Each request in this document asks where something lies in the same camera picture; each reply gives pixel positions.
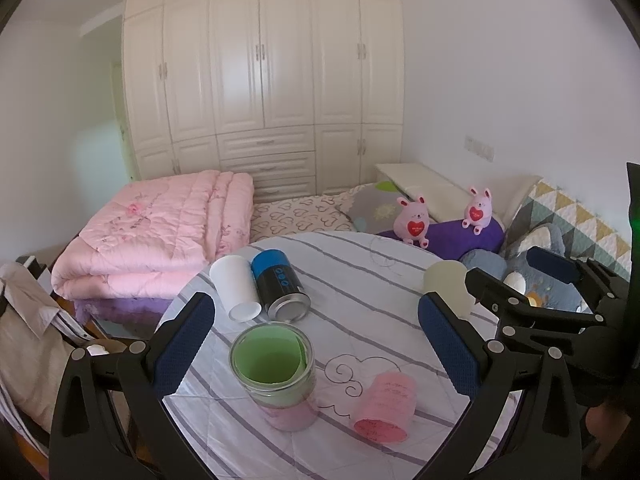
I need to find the beige cup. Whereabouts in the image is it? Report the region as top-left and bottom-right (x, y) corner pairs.
(423, 260), (475, 320)

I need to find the pink paper cup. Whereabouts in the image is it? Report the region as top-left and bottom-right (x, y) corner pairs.
(352, 372), (416, 444)

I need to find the white paper cup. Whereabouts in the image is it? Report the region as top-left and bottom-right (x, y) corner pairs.
(209, 255), (262, 323)

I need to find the grey blue plush toy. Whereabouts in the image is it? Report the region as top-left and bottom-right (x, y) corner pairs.
(460, 223), (590, 313)

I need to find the triangle pattern cushion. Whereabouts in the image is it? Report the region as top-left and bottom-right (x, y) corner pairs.
(501, 179), (631, 280)

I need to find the purple pillow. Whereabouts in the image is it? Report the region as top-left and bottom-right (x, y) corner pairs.
(376, 216), (507, 261)

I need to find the right pink plush bunny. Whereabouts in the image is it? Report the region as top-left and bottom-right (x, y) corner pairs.
(462, 188), (492, 235)

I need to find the pink plush bunny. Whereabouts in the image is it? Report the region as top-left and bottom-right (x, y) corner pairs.
(462, 188), (492, 235)
(393, 195), (431, 249)

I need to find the beige clothes pile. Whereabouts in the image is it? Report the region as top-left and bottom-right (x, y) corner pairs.
(1, 261), (125, 456)

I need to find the white headboard box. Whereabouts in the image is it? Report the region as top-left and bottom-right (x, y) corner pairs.
(376, 162), (471, 222)

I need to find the left pink plush bunny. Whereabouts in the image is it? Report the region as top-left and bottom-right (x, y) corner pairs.
(393, 195), (431, 249)

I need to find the grey cushion with green spot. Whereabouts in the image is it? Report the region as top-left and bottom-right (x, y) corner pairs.
(337, 181), (407, 234)

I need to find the striped grey table cloth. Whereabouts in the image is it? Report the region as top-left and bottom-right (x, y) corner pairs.
(165, 232), (468, 479)

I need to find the folded pink quilt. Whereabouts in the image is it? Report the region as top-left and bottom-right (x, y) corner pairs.
(52, 170), (254, 301)

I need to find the heart pattern bed sheet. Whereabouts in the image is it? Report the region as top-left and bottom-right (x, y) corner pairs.
(250, 184), (370, 243)

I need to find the blue and black metal can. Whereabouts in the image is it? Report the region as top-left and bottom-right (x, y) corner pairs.
(250, 249), (311, 323)

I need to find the white wardrobe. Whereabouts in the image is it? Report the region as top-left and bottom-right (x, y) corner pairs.
(122, 0), (405, 202)

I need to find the wall switch panel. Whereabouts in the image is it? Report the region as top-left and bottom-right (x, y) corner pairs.
(464, 136), (495, 162)

